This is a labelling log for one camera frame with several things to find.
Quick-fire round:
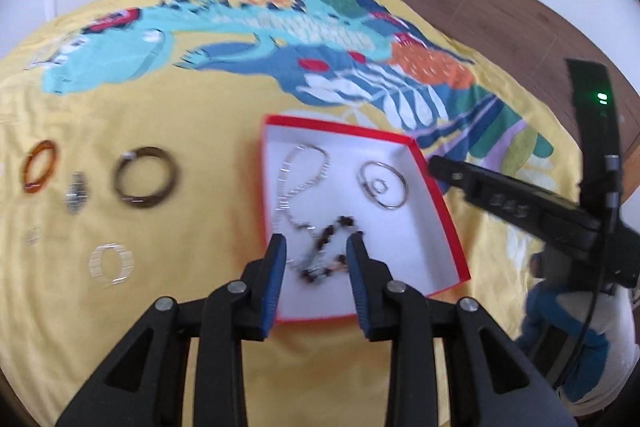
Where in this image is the yellow printed bedspread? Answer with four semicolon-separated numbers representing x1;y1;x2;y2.
0;0;576;427

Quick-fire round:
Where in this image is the large silver hoop ring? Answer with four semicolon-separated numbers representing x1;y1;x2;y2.
357;161;410;210

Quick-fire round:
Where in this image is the red cardboard box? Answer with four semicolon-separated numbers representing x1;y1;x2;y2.
260;114;472;324

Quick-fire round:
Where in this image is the silver chain necklace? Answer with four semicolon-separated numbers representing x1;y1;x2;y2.
272;144;333;268

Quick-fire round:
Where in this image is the dark beaded bracelet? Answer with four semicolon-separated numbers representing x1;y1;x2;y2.
297;216;368;284

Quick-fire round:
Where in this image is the silver ornament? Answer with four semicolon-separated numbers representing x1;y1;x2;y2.
64;172;94;216

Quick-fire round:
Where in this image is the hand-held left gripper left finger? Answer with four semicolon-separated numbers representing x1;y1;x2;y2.
55;233;288;427

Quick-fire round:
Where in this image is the black cable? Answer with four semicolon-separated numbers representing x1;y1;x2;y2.
552;154;623;390

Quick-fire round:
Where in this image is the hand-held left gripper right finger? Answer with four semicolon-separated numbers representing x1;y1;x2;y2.
345;231;578;427

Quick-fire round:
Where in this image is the wooden headboard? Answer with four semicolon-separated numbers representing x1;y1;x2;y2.
382;0;640;208

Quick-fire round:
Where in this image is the amber bangle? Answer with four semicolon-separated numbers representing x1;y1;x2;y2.
21;139;60;194

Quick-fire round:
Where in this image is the dark brown bangle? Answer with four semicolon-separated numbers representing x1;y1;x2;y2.
114;147;181;210

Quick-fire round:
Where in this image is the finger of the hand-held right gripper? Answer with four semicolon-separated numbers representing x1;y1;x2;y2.
429;155;501;204

